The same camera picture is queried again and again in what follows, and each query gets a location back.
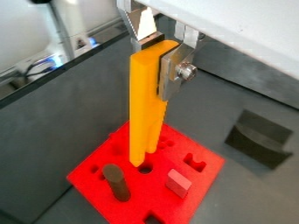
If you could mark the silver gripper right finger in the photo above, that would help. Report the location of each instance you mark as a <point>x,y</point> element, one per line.
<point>176,67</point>

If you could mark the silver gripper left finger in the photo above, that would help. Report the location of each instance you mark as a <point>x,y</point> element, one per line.
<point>139,20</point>

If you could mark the yellow two-pronged square-circle object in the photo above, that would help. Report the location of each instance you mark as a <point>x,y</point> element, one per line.
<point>147,107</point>

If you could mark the black curved regrasp stand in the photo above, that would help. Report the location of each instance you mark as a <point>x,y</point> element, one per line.
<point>260,139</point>

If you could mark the red square peg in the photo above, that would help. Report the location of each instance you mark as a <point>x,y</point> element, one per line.
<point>178,183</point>

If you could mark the red fixture base block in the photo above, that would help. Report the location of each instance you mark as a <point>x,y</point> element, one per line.
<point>152,200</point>

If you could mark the dark brown cylinder peg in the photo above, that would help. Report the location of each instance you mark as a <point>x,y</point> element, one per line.
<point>115,178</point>

